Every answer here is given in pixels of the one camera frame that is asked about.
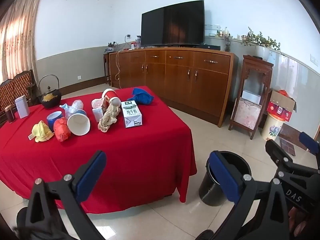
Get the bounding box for white cable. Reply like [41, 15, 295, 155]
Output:
[114, 36, 130, 82]

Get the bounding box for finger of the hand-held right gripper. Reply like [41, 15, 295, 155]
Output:
[299, 131, 320, 170]
[265, 139, 320, 175]

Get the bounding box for table with red cloth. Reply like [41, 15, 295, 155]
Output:
[0, 86, 197, 214]

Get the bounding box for white tin box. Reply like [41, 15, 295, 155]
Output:
[14, 95, 30, 119]

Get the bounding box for carved wooden stand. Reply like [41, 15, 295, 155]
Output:
[229, 54, 274, 140]

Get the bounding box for wooden sideboard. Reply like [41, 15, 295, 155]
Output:
[109, 46, 239, 128]

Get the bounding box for floral white bin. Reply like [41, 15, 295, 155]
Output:
[261, 112, 285, 141]

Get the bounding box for small white carton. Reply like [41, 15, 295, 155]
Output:
[92, 106, 105, 123]

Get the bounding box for person's right hand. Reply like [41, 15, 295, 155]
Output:
[287, 201, 312, 233]

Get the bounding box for black set-top box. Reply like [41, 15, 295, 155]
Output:
[196, 44, 221, 51]

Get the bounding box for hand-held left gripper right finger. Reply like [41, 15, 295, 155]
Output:
[207, 150, 292, 240]

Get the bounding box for wooden bench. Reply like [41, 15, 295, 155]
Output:
[0, 69, 38, 128]

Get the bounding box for black cast iron teapot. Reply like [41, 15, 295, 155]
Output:
[38, 74, 62, 109]

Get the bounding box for person's black shoe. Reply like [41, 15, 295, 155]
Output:
[197, 229, 214, 240]

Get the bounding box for yellow cloth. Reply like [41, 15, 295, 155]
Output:
[28, 120, 55, 143]

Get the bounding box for black trash bin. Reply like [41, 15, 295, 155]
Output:
[199, 151, 252, 207]

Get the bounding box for blue paper cup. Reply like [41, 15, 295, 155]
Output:
[47, 111, 63, 132]

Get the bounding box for orange plastic bag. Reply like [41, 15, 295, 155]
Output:
[53, 117, 71, 142]

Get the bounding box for red paper bucket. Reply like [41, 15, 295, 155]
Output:
[101, 88, 122, 110]

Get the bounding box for red cardboard box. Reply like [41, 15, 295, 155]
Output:
[267, 89, 297, 122]

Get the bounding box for white paper bowl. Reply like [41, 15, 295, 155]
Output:
[67, 109, 91, 136]

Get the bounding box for potted green plant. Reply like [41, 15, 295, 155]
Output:
[241, 26, 285, 63]

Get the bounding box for dark red canister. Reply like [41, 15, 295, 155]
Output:
[4, 105, 16, 123]

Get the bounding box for blue cloth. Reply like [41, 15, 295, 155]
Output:
[127, 87, 155, 105]

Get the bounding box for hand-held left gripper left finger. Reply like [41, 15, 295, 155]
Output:
[25, 150, 107, 240]

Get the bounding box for pink floral panel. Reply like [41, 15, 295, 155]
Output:
[231, 98, 263, 132]

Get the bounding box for black television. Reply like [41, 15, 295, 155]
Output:
[140, 0, 205, 48]

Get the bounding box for small potted plant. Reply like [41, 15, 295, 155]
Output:
[105, 41, 118, 53]

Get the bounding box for clear plastic bag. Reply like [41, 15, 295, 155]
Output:
[60, 99, 84, 118]

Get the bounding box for beige curtain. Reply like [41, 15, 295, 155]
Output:
[0, 0, 43, 83]

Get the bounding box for white tissue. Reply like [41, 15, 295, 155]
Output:
[91, 98, 105, 110]

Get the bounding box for white milk carton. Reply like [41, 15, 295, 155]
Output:
[121, 100, 143, 128]

